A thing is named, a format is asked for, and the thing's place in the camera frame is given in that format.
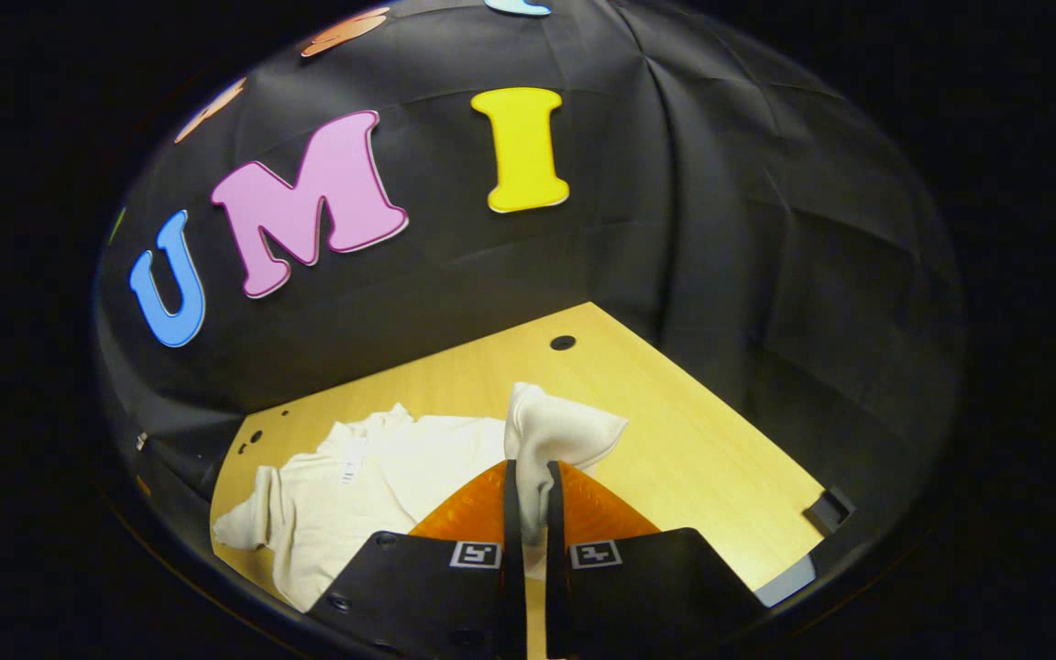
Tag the black table clamp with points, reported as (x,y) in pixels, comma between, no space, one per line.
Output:
(830,510)

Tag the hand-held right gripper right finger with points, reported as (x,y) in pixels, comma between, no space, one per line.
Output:
(555,550)

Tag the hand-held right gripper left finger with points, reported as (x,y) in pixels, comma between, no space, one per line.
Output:
(512,550)

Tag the black backdrop cloth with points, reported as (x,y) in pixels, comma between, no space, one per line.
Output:
(675,229)

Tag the white backdrop clip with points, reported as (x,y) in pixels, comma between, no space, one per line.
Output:
(141,441)

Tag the cream sweatshirt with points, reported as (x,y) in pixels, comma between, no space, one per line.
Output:
(381,486)

